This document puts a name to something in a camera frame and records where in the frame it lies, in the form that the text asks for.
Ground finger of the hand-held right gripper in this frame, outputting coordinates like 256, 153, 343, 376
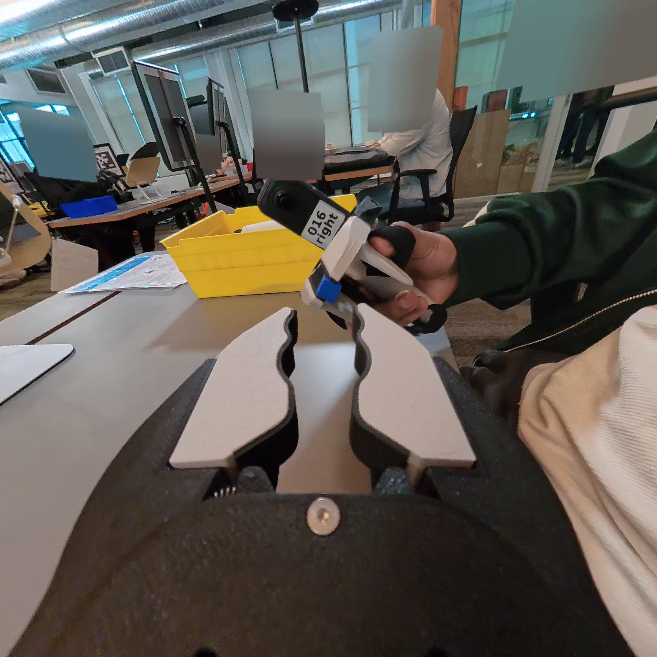
301, 274, 361, 330

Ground yellow plastic bin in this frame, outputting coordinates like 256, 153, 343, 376
160, 193, 358, 299

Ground black monitor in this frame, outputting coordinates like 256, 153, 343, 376
204, 77, 233, 137

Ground black office chair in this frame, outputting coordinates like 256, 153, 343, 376
356, 105, 478, 233

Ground wooden post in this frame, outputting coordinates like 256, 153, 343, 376
430, 0, 463, 112

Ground white air vent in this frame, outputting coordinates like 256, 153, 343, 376
94, 47, 129, 76

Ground black bag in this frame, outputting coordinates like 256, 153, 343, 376
323, 145, 396, 173

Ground brown cardboard sheet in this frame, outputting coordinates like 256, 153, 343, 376
454, 109, 515, 199

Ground wooden top desk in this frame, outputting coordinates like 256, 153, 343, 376
48, 172, 257, 230

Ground fiducial marker board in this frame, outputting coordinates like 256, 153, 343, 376
93, 143, 127, 178

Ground grey board panel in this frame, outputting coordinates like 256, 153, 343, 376
50, 238, 99, 293

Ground person's cream shirt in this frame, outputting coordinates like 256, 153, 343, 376
517, 305, 657, 657

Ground printed paper sheet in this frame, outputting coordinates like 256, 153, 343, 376
61, 254, 189, 295

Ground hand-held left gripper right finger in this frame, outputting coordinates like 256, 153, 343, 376
350, 303, 478, 472

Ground person's right forearm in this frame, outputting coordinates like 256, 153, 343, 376
439, 131, 657, 310

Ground person's green jacket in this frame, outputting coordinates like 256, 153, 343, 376
458, 286, 657, 433

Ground blue plastic bin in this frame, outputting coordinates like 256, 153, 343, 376
60, 195, 119, 219

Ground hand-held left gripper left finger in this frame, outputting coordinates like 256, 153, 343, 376
168, 307, 299, 470

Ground black ceiling pole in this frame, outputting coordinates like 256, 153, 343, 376
271, 0, 319, 93

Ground large monitor on stand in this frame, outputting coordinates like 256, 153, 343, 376
132, 60, 199, 173

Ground silver ceiling duct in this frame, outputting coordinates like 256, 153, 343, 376
0, 0, 402, 71

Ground person's right hand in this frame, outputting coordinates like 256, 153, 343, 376
369, 222, 460, 327

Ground grey desk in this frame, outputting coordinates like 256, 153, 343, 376
0, 250, 459, 655

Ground bent plywood chair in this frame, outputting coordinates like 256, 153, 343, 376
125, 156, 161, 189
0, 181, 52, 289

